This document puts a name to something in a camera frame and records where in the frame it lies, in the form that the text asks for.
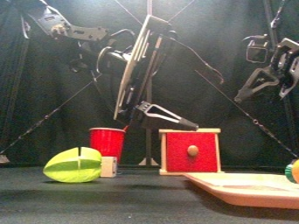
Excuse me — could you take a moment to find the wooden box with red drawer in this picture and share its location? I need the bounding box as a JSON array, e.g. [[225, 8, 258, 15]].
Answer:
[[158, 128, 223, 176]]

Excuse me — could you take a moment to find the red plastic cup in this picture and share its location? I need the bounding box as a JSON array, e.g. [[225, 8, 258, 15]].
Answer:
[[89, 127, 127, 165]]

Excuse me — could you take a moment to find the small white block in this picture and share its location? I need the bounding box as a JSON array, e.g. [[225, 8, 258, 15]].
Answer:
[[99, 156, 119, 179]]

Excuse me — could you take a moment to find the orange toy carrot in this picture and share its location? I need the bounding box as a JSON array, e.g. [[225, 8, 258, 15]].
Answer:
[[285, 158, 299, 185]]

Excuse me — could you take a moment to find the pink cutting board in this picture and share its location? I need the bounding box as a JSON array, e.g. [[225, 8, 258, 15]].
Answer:
[[182, 171, 299, 210]]

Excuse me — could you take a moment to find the green split toy vegetable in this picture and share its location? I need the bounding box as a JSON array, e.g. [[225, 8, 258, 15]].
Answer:
[[42, 146, 105, 184]]

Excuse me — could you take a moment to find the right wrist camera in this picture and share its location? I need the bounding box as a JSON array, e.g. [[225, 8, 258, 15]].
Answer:
[[244, 34, 273, 64]]

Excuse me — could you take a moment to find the black frame post with foot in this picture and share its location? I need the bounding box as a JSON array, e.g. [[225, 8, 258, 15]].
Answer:
[[138, 0, 161, 167]]

